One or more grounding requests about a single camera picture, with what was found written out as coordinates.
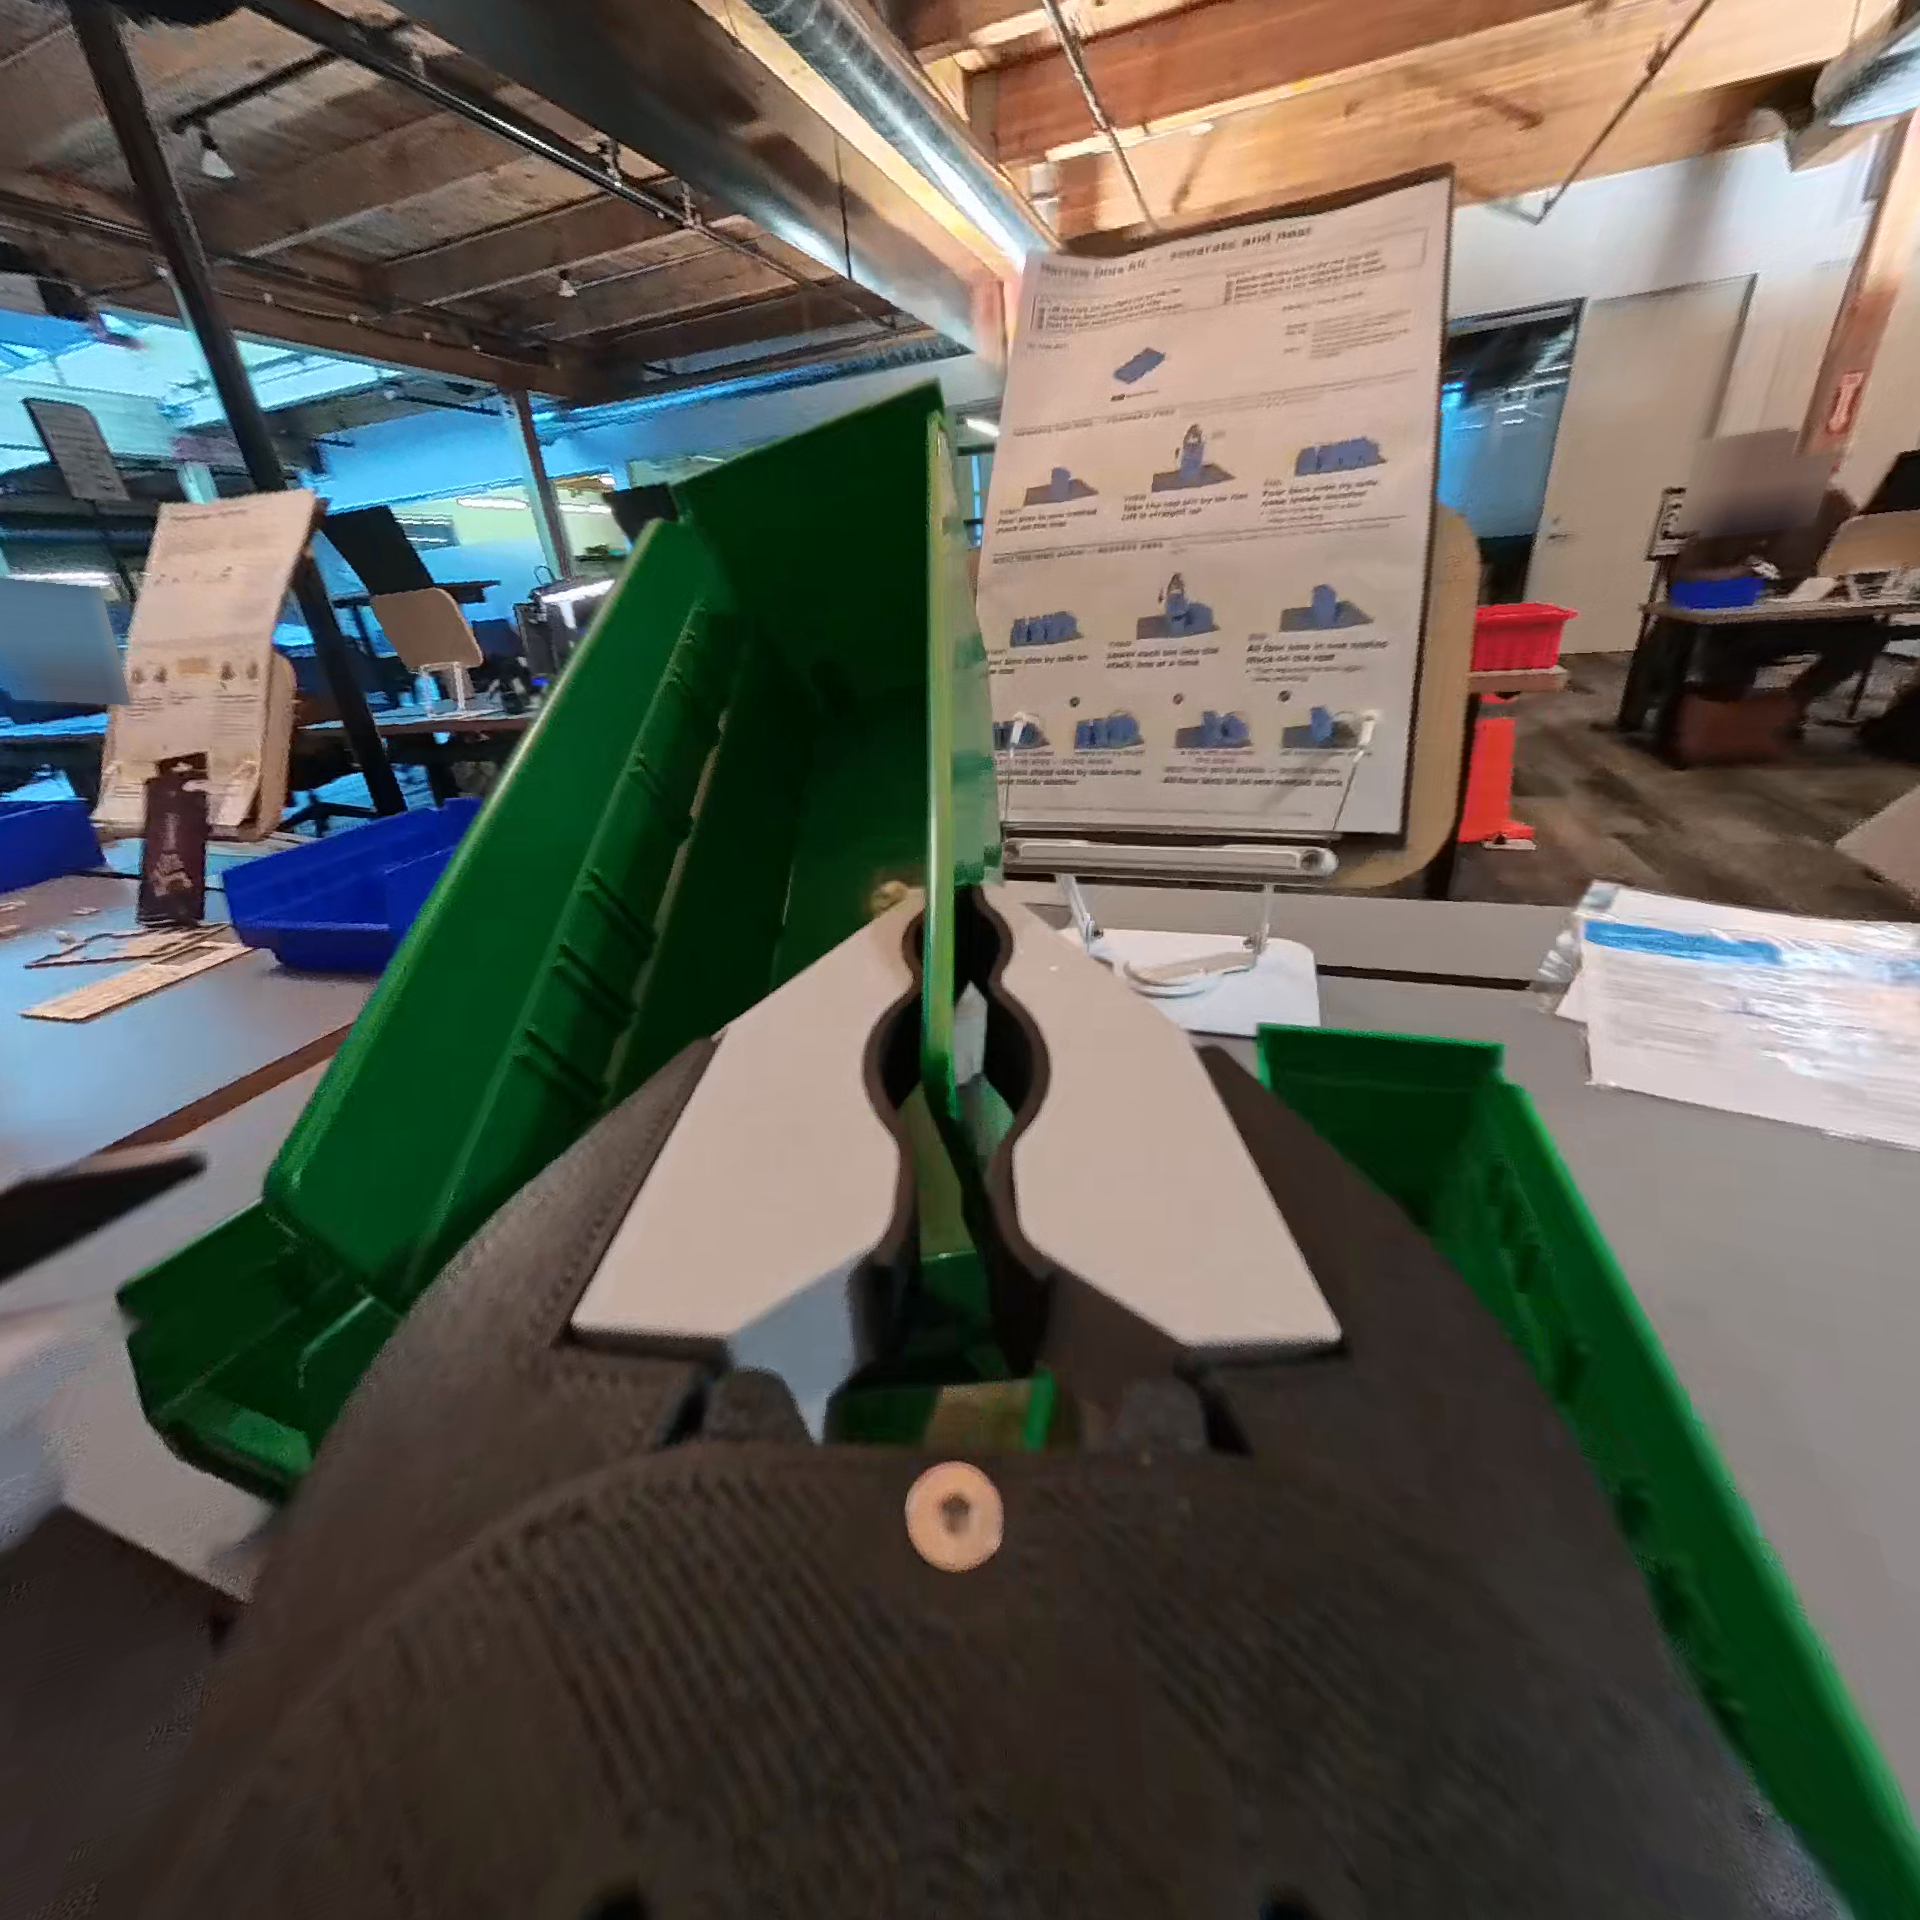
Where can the printed instruction sheet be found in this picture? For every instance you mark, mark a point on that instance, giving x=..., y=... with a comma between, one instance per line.
x=1200, y=524

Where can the brown-sheet document stand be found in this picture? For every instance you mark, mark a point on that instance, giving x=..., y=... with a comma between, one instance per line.
x=210, y=631

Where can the dark model kit package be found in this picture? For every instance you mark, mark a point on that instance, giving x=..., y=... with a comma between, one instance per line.
x=171, y=854

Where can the blue plastic bin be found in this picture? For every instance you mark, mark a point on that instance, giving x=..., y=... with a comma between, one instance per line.
x=44, y=849
x=330, y=900

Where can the small blue bin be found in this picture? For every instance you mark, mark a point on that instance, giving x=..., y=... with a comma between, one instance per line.
x=1718, y=593

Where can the wooden parts sheets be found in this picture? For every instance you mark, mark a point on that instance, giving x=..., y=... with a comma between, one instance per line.
x=120, y=990

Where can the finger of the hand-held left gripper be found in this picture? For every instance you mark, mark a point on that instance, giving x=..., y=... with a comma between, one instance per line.
x=74, y=1209
x=39, y=1425

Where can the green plastic bin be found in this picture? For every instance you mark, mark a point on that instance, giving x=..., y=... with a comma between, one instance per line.
x=225, y=1350
x=1381, y=1094
x=494, y=974

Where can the silver spiral duct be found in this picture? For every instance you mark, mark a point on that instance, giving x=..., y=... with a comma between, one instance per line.
x=884, y=90

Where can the grey desk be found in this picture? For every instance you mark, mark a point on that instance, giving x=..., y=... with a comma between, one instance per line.
x=1724, y=1320

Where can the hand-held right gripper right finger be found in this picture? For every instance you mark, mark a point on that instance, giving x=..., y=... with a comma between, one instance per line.
x=1162, y=1201

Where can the white document stand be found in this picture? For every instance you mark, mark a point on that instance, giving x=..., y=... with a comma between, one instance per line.
x=1449, y=675

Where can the clear bag of papers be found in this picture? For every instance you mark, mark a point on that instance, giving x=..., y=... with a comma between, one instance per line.
x=1741, y=1005

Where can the wood-edged grey table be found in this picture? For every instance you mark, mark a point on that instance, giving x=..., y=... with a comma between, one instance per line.
x=150, y=1051

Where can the cardboard box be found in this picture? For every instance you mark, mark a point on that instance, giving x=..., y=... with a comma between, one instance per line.
x=1732, y=729

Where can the cardboard display board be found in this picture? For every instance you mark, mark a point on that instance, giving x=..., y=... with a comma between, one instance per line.
x=428, y=631

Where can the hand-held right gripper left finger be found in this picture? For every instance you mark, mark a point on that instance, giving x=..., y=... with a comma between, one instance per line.
x=735, y=1201

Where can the black framed sign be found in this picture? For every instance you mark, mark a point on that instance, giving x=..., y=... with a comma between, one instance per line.
x=74, y=450

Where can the white door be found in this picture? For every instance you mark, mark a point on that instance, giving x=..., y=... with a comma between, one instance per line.
x=1621, y=450

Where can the red plastic tray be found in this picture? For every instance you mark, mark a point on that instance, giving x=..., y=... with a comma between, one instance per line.
x=1522, y=638

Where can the orange traffic cone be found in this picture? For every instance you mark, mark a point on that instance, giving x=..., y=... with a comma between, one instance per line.
x=1493, y=780

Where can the black steel pillar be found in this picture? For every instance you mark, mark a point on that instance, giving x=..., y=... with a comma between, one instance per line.
x=195, y=254

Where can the wooden table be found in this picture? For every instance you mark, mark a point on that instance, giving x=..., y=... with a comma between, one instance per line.
x=1801, y=607

